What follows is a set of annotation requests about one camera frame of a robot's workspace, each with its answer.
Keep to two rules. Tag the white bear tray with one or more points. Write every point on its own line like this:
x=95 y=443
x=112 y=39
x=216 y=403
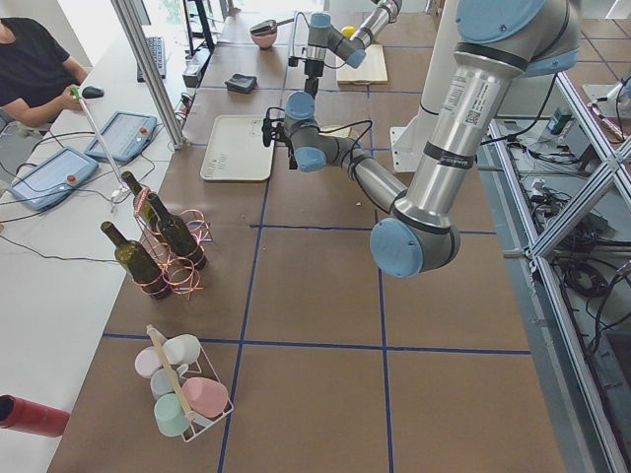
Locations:
x=235 y=150

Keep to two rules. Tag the blue teach pendant near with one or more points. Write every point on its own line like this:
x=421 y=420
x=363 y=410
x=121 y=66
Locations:
x=53 y=180

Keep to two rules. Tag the aluminium frame post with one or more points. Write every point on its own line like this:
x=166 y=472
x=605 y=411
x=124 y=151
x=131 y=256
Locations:
x=132 y=28

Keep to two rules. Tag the metal scoop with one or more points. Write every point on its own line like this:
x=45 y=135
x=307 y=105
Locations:
x=269 y=26

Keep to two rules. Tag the white pedestal column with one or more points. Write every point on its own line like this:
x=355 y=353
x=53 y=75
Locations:
x=407 y=143

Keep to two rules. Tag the seated person black shirt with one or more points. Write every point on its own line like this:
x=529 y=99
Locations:
x=37 y=73

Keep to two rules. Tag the black computer mouse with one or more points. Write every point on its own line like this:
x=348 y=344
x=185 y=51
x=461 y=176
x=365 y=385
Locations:
x=92 y=92

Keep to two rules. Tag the blue teach pendant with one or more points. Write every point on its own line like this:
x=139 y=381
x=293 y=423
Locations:
x=53 y=180
x=126 y=134

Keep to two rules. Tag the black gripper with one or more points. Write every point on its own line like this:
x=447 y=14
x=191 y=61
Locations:
x=292 y=159
x=312 y=70

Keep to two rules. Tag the red cylinder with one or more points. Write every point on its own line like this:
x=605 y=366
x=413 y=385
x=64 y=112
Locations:
x=26 y=416

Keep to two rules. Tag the lilac cup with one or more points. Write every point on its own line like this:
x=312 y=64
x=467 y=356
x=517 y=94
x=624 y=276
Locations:
x=147 y=362

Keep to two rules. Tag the wooden cutting board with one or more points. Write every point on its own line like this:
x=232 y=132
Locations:
x=371 y=71

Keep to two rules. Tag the yellow lemon left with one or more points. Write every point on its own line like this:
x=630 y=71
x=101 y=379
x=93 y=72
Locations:
x=348 y=31

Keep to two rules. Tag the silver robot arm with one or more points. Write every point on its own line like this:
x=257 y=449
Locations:
x=499 y=41
x=323 y=36

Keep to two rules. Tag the white wire cup rack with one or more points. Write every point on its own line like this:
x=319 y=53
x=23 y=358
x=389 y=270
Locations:
x=178 y=375

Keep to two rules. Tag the pink bowl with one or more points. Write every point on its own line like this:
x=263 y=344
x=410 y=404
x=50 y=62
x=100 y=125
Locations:
x=264 y=38

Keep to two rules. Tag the pink cup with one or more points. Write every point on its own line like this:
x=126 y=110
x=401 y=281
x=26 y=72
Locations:
x=206 y=396

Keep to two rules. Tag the grey folded cloth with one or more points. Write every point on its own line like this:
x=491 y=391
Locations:
x=241 y=83

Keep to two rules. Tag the bread slice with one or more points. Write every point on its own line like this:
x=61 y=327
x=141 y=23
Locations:
x=340 y=131

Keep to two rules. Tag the blue teach pendant far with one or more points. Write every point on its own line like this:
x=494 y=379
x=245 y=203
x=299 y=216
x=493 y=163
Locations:
x=126 y=134

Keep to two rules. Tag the pink striped stick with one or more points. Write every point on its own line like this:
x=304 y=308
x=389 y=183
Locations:
x=121 y=188

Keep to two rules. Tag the copper wire bottle rack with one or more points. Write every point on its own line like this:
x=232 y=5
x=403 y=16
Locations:
x=179 y=272

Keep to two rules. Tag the mint green cup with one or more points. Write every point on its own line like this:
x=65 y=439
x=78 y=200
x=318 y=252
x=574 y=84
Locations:
x=170 y=418

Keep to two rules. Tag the black keyboard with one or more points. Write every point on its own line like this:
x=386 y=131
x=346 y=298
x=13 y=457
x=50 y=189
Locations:
x=157 y=49

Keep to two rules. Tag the grey blue cup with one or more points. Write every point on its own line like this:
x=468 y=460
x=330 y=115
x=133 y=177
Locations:
x=160 y=384

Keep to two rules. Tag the dark green wine bottle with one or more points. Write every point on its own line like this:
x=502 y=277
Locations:
x=137 y=262

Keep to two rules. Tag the white cup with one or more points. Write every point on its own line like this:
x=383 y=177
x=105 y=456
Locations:
x=182 y=349

